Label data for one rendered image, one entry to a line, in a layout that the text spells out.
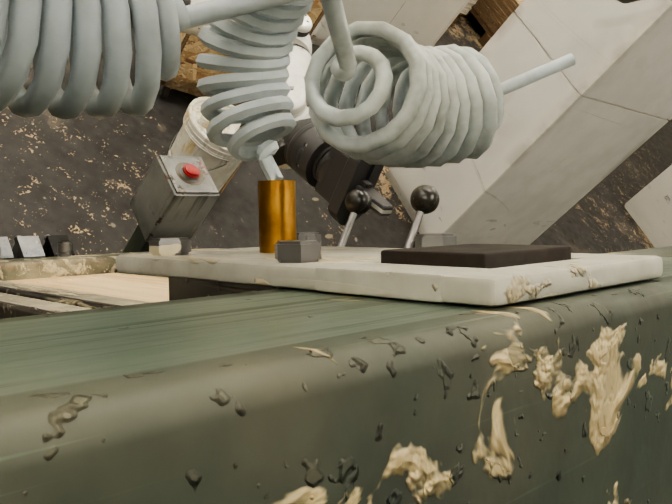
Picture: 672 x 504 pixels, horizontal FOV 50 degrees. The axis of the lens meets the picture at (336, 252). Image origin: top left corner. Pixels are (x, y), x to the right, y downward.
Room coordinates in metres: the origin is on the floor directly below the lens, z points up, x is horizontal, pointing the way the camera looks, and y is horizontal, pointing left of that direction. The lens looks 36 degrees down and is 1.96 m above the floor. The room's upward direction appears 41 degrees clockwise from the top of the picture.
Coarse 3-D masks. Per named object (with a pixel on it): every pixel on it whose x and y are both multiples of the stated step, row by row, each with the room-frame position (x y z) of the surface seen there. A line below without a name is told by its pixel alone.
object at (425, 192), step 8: (416, 192) 0.82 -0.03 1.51; (424, 192) 0.82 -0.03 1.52; (432, 192) 0.83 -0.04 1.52; (416, 200) 0.82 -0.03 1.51; (424, 200) 0.82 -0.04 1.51; (432, 200) 0.82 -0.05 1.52; (416, 208) 0.82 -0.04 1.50; (424, 208) 0.82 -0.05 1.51; (432, 208) 0.82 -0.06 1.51; (416, 216) 0.81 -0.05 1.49; (416, 224) 0.80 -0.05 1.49; (416, 232) 0.80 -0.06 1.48; (408, 240) 0.78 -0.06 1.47
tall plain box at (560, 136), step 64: (576, 0) 3.38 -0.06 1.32; (640, 0) 3.26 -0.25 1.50; (512, 64) 3.40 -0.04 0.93; (576, 64) 3.26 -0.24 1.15; (640, 64) 3.35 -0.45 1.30; (512, 128) 3.27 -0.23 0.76; (576, 128) 3.36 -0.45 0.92; (640, 128) 3.76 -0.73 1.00; (448, 192) 3.27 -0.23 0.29; (512, 192) 3.37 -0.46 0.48; (576, 192) 3.81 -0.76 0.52
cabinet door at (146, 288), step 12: (72, 276) 0.85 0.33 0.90; (84, 276) 0.86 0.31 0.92; (96, 276) 0.86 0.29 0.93; (108, 276) 0.87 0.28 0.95; (120, 276) 0.88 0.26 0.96; (132, 276) 0.88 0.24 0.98; (144, 276) 0.89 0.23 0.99; (156, 276) 0.89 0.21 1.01; (60, 288) 0.71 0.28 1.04; (72, 288) 0.72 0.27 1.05; (84, 288) 0.72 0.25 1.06; (96, 288) 0.73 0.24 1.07; (108, 288) 0.73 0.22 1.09; (120, 288) 0.74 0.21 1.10; (132, 288) 0.74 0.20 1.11; (144, 288) 0.75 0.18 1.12; (156, 288) 0.75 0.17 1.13; (168, 288) 0.76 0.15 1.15; (144, 300) 0.63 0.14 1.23; (156, 300) 0.64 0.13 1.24; (168, 300) 0.64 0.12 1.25
